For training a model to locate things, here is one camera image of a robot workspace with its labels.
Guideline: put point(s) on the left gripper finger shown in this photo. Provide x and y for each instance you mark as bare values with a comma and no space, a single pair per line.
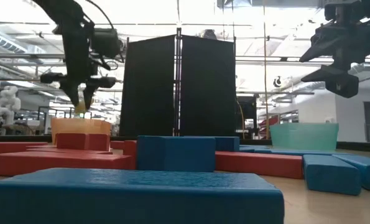
89,93
72,95

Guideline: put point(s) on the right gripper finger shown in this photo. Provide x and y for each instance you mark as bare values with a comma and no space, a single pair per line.
340,82
326,40

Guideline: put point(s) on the orange translucent plastic bin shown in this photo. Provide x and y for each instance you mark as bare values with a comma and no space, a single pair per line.
79,126

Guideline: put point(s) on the blue wooden block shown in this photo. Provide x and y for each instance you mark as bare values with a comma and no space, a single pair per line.
135,199
312,152
331,175
227,143
250,149
248,145
175,154
369,174

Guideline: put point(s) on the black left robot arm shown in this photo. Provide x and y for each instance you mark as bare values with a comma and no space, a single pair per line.
66,25

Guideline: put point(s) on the red arch block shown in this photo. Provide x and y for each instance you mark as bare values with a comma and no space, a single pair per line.
82,141

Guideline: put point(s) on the black folding screen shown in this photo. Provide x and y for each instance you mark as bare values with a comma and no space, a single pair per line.
150,87

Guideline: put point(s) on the round black white device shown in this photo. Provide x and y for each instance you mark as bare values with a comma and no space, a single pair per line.
277,81

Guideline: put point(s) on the teal translucent plastic bin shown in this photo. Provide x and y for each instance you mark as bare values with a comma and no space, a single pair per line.
304,135

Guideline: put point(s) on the white humanoid figure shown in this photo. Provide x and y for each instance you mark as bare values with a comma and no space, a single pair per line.
7,105

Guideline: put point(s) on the red background machine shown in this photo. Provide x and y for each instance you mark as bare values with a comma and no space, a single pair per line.
269,122

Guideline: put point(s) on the black equipment cabinet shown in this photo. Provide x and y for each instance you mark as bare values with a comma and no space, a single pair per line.
247,115

